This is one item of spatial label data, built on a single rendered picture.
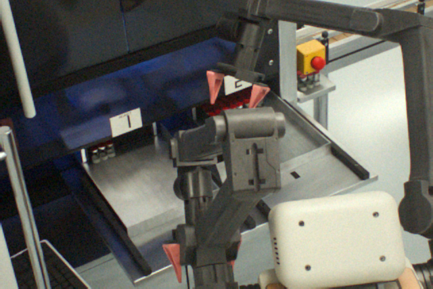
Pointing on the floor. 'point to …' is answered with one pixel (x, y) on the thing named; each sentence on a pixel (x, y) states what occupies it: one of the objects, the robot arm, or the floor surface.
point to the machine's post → (285, 38)
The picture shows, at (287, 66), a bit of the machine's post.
